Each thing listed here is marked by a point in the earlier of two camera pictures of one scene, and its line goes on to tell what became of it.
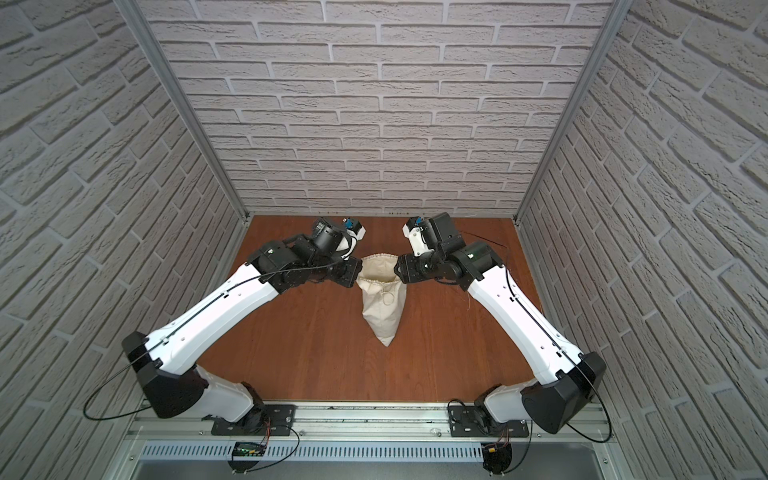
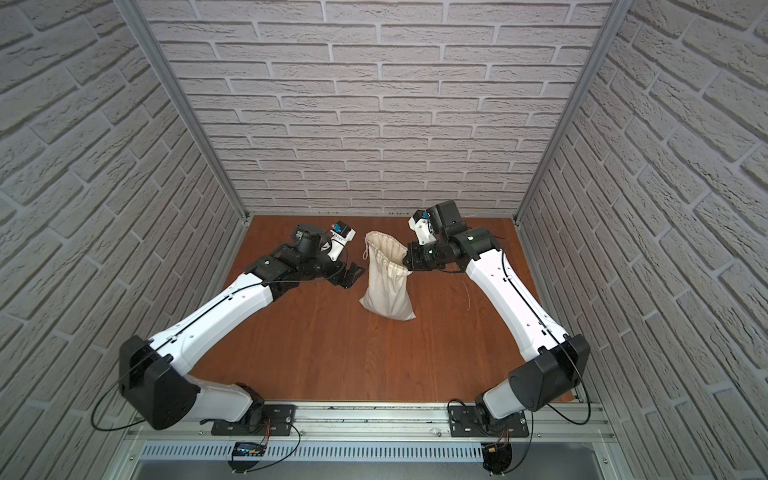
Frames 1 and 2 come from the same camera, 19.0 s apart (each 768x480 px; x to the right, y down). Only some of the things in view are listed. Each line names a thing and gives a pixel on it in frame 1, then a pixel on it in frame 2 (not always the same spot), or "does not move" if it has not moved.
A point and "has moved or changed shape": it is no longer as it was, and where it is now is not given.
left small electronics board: [249, 449] does not move
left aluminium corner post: [134, 13] does not move
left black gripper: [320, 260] does not move
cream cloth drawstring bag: [383, 294] has moved or changed shape
